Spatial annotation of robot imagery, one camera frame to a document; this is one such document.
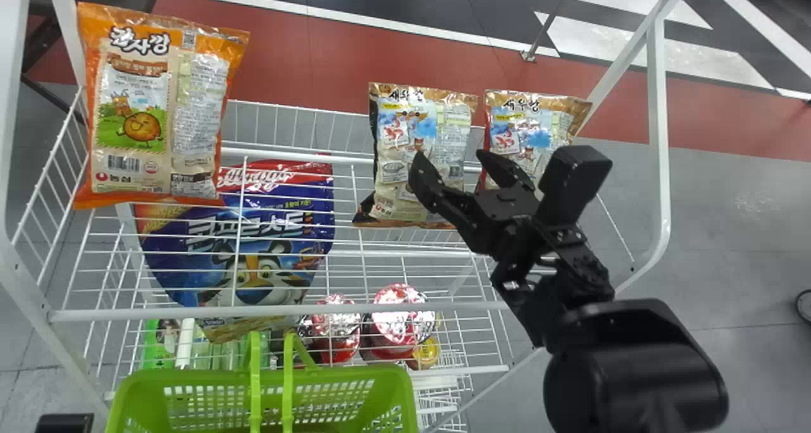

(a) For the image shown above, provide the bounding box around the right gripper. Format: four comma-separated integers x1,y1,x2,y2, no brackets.
408,148,553,260

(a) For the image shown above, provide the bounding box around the brown snack packet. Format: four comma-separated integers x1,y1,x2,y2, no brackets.
476,89,594,194
352,82,480,230

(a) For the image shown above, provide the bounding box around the red noodle cup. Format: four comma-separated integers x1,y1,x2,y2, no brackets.
364,283,439,363
309,294,362,366

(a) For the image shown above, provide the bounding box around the yellow can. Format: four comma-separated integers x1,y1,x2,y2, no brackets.
407,336,442,371

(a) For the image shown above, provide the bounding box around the blue cereal bag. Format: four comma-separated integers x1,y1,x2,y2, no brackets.
134,158,336,346

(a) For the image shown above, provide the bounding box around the green basket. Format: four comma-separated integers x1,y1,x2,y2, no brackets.
104,330,419,433

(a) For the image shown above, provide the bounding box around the orange snack packet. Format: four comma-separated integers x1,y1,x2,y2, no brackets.
72,2,250,210

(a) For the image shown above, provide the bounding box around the green bottle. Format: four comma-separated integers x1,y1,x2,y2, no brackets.
141,319,176,371

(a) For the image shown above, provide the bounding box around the black side table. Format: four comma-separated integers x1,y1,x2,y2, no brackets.
22,0,167,124

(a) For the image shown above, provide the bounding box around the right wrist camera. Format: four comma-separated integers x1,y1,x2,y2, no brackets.
536,144,613,228

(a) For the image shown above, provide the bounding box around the white wire rack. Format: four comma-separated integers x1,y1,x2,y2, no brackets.
0,0,698,433

